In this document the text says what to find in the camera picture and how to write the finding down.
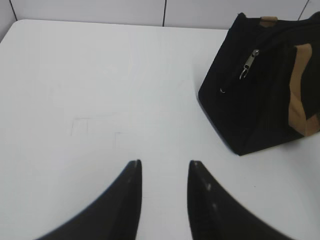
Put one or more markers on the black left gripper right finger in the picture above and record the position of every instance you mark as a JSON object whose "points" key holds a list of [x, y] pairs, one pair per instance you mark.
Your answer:
{"points": [[215, 215]]}

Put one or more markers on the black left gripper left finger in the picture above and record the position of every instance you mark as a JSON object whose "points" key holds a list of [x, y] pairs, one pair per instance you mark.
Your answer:
{"points": [[114, 215]]}

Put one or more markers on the black canvas tote bag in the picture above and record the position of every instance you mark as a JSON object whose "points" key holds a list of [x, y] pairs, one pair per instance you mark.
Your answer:
{"points": [[279, 99]]}

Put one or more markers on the metal zipper pull with ring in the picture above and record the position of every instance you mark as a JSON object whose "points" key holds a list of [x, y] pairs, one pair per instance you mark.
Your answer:
{"points": [[248, 63]]}

